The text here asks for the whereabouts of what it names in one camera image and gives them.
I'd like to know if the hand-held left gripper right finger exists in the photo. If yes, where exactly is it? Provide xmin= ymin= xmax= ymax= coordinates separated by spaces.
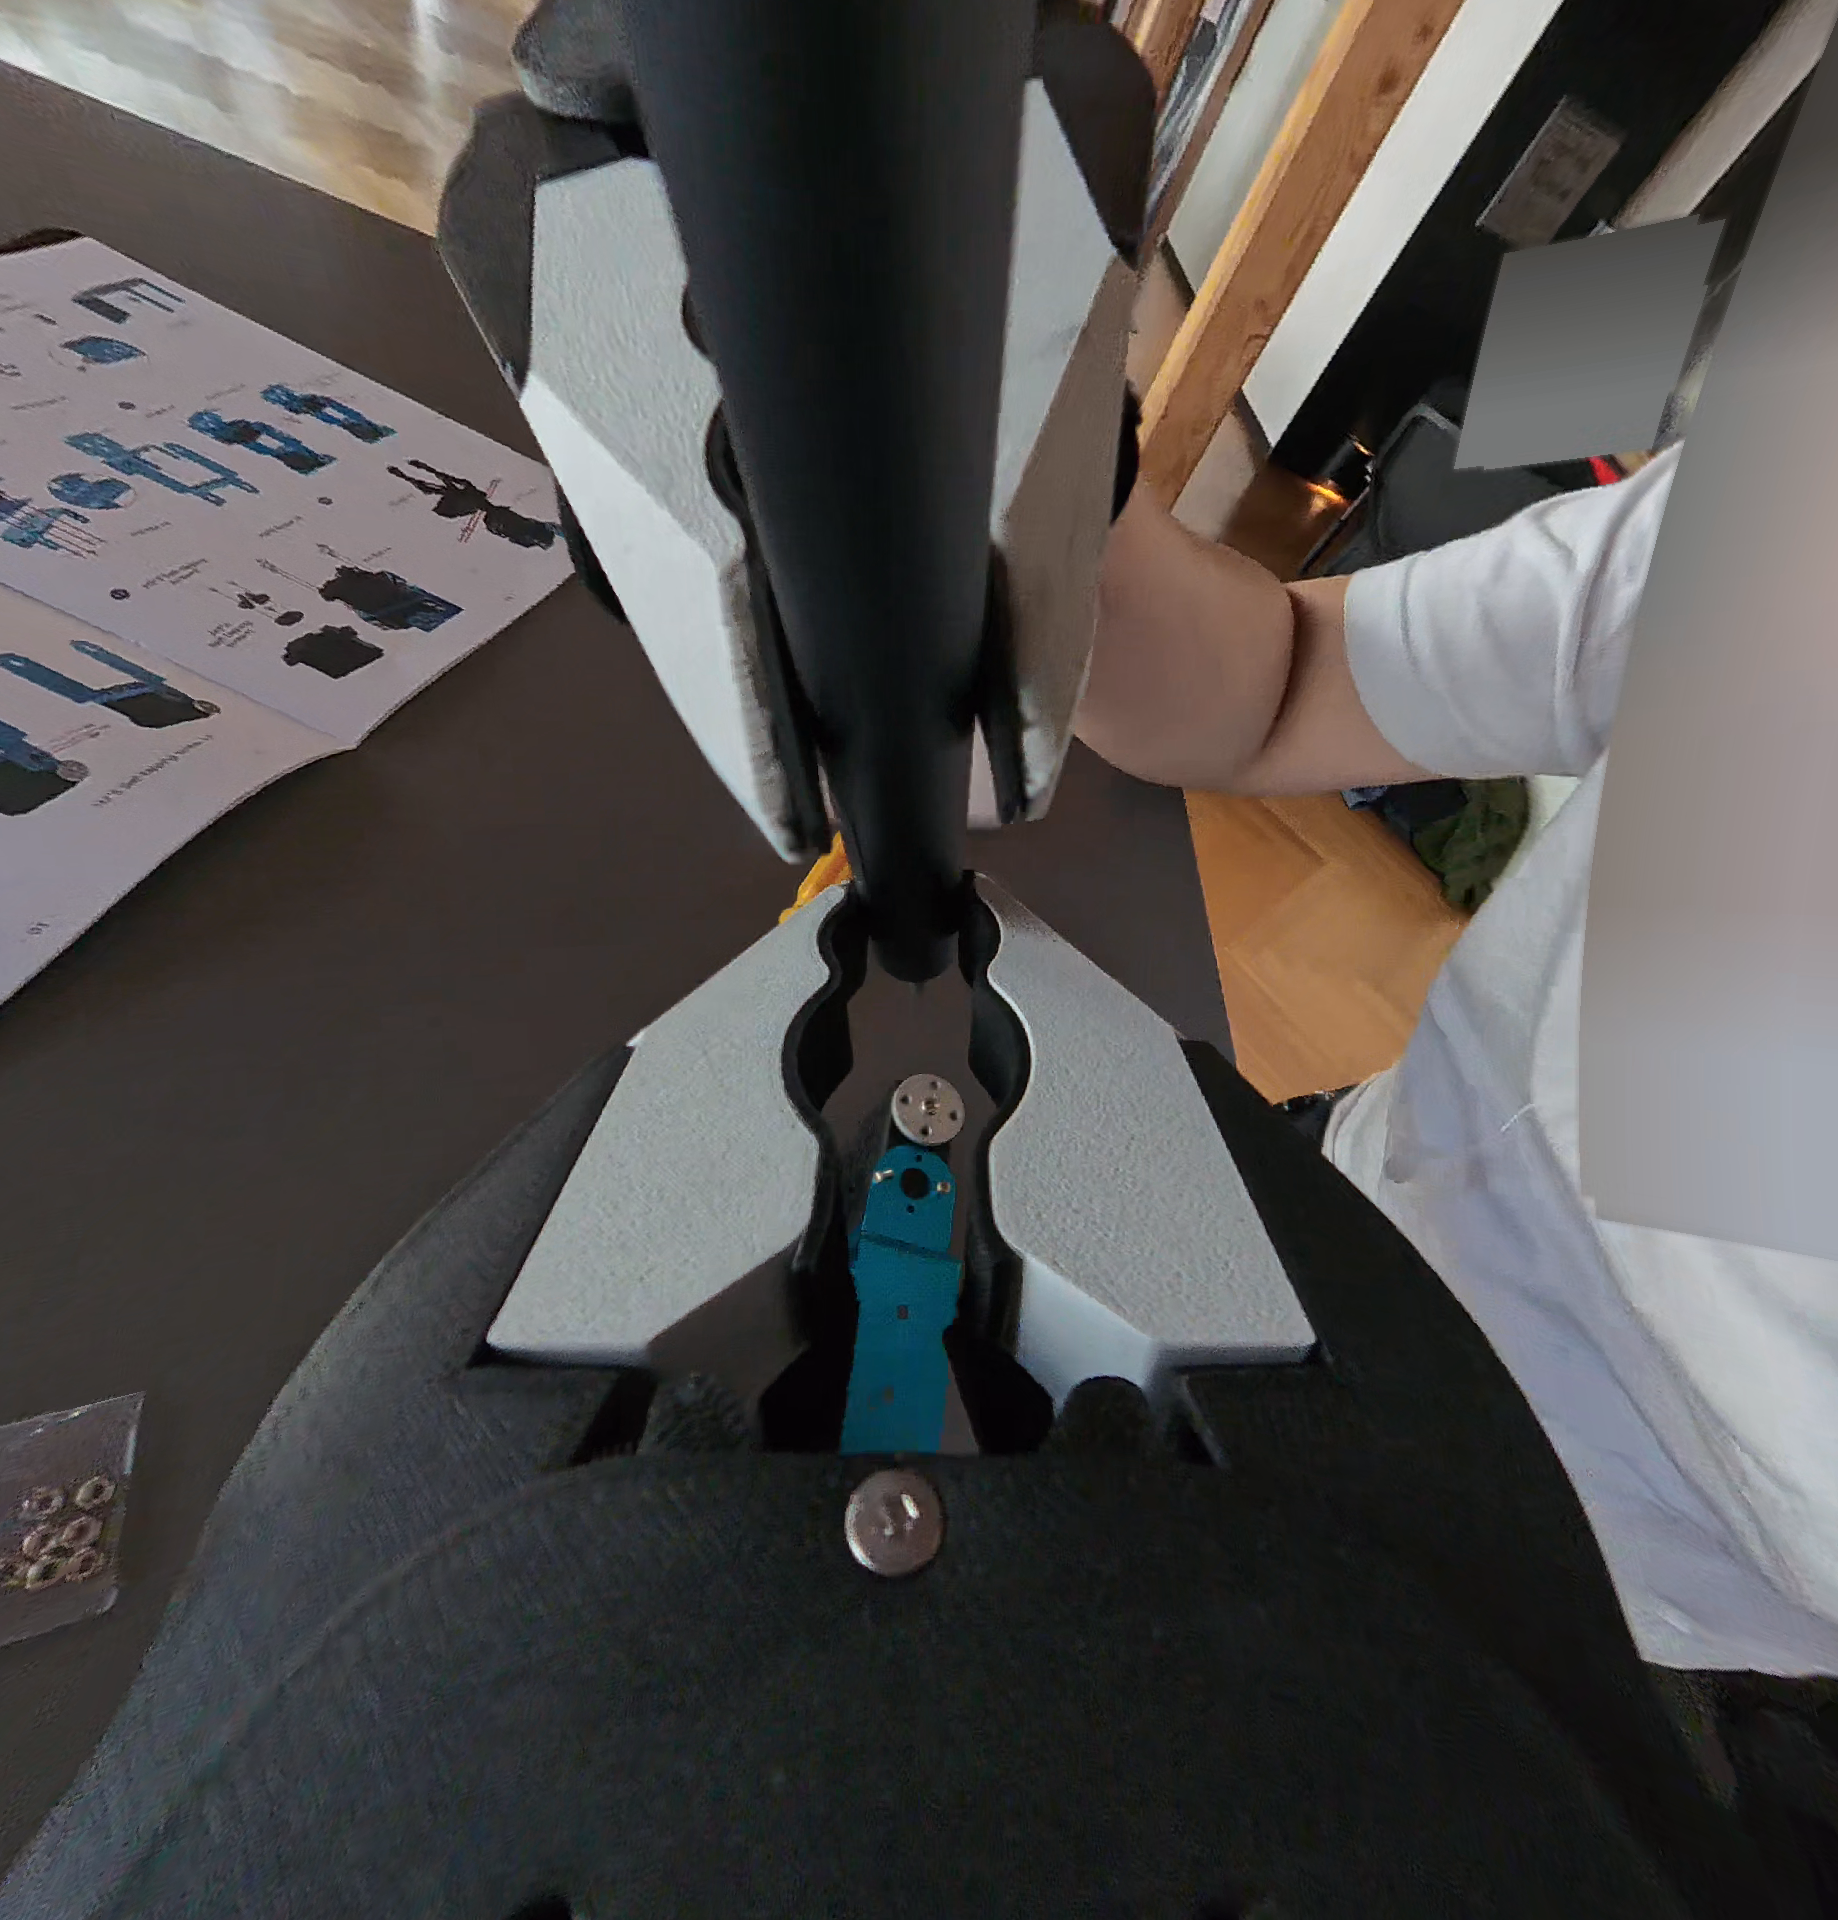
xmin=957 ymin=874 xmax=1317 ymax=1444

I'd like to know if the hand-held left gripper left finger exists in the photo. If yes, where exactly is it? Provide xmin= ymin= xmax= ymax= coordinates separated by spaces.
xmin=482 ymin=887 xmax=863 ymax=1451

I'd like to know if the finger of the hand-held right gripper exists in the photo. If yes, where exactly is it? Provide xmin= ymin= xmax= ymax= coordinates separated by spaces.
xmin=516 ymin=0 xmax=915 ymax=978
xmin=835 ymin=0 xmax=1149 ymax=978

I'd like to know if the blue metal bracket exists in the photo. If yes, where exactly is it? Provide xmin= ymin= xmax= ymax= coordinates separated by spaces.
xmin=838 ymin=1144 xmax=967 ymax=1455

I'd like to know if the person's right forearm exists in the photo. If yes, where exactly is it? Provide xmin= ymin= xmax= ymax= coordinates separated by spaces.
xmin=1073 ymin=480 xmax=1364 ymax=797

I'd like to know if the dark desk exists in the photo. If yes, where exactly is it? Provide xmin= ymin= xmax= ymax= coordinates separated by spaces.
xmin=0 ymin=43 xmax=1238 ymax=1850

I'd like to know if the person in white shirt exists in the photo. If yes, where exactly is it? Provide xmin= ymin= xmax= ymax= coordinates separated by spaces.
xmin=1322 ymin=444 xmax=1838 ymax=1684

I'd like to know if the black chair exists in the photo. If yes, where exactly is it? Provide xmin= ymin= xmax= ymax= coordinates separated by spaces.
xmin=1301 ymin=383 xmax=1609 ymax=581

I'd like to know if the assembly instruction booklet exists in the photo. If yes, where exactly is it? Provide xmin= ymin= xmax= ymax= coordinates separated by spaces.
xmin=0 ymin=236 xmax=577 ymax=1045

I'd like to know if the green cloth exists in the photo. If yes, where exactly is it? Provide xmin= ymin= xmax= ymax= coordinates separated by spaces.
xmin=1347 ymin=778 xmax=1533 ymax=915

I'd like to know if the clear bag of nuts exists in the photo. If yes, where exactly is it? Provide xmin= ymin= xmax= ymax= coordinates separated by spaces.
xmin=0 ymin=1395 xmax=147 ymax=1665

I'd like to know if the wooden post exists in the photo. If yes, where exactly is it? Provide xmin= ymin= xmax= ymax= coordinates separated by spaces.
xmin=1137 ymin=0 xmax=1466 ymax=511

